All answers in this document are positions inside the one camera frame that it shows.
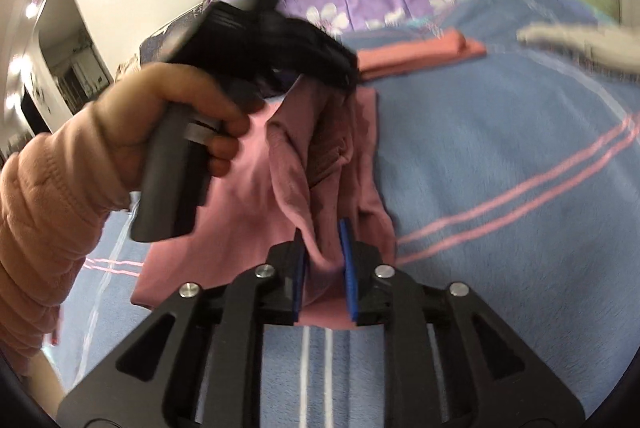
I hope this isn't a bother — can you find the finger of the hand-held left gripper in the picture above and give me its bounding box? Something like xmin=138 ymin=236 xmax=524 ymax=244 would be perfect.
xmin=287 ymin=19 xmax=361 ymax=95

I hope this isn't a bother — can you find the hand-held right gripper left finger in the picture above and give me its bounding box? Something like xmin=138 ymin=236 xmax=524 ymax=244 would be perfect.
xmin=57 ymin=228 xmax=307 ymax=428

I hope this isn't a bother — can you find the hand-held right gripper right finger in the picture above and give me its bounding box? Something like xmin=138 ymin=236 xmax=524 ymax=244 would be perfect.
xmin=339 ymin=218 xmax=586 ymax=428

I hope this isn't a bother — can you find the dusty pink garment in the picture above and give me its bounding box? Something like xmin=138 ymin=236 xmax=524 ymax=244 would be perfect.
xmin=131 ymin=75 xmax=398 ymax=326

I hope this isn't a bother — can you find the salmon pink shirt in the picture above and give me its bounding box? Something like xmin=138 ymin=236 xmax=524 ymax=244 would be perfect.
xmin=356 ymin=29 xmax=488 ymax=81

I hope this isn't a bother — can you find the person's left hand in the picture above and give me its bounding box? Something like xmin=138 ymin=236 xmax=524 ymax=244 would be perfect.
xmin=97 ymin=62 xmax=266 ymax=204

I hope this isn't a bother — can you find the dark tree print pillow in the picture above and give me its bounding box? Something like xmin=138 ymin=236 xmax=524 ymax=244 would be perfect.
xmin=137 ymin=0 xmax=221 ymax=69

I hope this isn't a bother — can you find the arched doorway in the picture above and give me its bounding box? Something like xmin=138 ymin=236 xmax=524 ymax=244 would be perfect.
xmin=37 ymin=0 xmax=113 ymax=131

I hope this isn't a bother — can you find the blue striped bed sheet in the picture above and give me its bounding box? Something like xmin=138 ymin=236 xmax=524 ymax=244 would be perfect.
xmin=50 ymin=0 xmax=640 ymax=428

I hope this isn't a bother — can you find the white cloth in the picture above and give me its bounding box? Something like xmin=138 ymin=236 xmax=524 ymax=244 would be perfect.
xmin=517 ymin=22 xmax=640 ymax=74

